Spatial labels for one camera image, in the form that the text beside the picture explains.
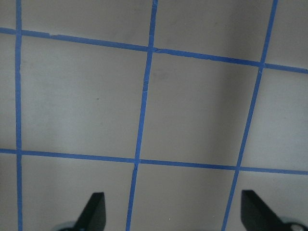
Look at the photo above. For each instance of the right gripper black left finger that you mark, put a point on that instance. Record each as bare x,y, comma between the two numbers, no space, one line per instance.
93,216

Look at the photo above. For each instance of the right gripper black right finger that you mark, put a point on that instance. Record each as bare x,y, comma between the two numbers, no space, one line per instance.
256,215

